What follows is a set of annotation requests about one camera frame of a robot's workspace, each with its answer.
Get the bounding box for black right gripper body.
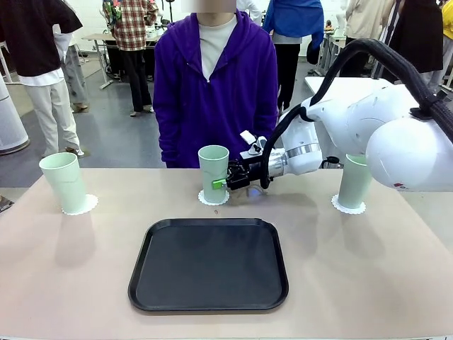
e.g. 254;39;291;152
242;157;270;191

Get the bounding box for pale green tall cup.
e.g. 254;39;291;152
338;152;373;210
197;144;230;206
38;152;88;214

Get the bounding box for white scalloped paper coaster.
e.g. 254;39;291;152
61;193;99;216
331;193;367;215
197;189;230;207

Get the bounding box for person's left forearm purple sleeve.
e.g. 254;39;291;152
260;104;280;140

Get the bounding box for person's right forearm purple sleeve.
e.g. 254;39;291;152
157;116;181;168

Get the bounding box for black kettle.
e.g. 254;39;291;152
320;155;343;169

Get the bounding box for person in purple hoodie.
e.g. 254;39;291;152
152;0;280;169

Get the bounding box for black plastic tray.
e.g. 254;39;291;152
127;217;289;312

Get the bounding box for white folding table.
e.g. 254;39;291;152
304;76;343;102

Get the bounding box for person in blue top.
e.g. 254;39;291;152
263;0;326;114

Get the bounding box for person in plaid shirt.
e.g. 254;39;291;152
102;0;159;117

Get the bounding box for person in grey trousers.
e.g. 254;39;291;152
52;24;89;113

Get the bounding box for wooden desk with metal legs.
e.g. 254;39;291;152
81;33;117;89

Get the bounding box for person in beige top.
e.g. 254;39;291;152
345;0;394;77

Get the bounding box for person black top white trousers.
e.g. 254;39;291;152
0;0;84;157

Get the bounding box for person in yellow shirt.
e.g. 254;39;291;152
440;0;453;89

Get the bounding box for black braided cable sleeve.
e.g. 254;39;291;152
260;38;453;188

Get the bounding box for black camera stand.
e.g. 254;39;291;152
371;0;404;81

